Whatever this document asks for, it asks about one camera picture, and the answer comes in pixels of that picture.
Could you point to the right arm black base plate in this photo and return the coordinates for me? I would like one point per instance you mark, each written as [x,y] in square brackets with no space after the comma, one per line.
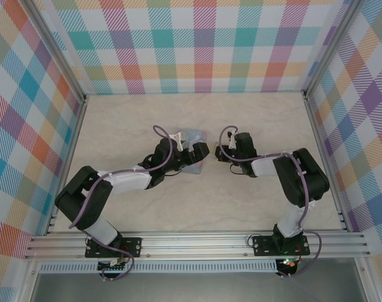
[264,245]

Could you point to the light blue cartoon tin box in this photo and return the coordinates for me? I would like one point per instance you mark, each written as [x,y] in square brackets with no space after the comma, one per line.
[194,135]

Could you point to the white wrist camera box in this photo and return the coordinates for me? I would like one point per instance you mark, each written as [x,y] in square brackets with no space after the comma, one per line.
[232,140]
[178,141]

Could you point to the grey metal shelf panel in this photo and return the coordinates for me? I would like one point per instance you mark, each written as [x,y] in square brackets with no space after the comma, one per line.
[194,287]

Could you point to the wide aluminium base rail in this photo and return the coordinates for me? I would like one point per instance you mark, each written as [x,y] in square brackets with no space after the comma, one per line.
[194,245]

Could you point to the aluminium side rail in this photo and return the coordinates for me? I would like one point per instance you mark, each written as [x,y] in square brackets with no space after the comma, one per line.
[72,151]
[319,138]

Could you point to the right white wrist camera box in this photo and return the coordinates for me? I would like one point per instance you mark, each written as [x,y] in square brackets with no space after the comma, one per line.
[232,140]

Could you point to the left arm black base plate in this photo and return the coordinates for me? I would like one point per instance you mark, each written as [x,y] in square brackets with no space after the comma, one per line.
[131,247]

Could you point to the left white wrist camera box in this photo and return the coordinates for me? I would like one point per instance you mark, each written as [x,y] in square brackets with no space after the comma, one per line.
[178,141]

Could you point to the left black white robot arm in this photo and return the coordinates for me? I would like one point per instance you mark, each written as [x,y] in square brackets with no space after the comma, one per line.
[83,198]

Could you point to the aluminium corner post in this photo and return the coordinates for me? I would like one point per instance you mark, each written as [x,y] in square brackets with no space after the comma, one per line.
[330,50]
[57,50]

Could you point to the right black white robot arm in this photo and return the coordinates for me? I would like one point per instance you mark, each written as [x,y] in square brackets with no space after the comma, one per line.
[301,179]

